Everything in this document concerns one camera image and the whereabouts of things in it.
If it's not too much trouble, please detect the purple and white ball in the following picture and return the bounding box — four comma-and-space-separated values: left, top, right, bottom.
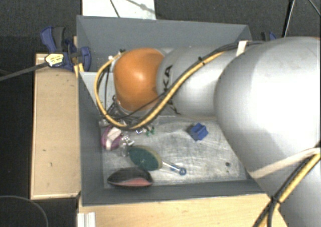
101, 125, 124, 151

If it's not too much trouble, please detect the black and red oval object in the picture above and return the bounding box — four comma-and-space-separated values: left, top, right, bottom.
107, 167, 154, 188

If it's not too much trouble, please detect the blue and white small tool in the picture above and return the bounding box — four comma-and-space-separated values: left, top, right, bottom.
162, 161, 187, 176

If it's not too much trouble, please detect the pale wood board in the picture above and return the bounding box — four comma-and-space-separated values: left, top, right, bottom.
30, 53, 82, 200

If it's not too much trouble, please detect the blue plastic block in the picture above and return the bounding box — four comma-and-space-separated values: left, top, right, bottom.
187, 122, 209, 142

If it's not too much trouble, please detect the grey metal bin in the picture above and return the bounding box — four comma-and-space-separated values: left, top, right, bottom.
76, 15, 264, 206

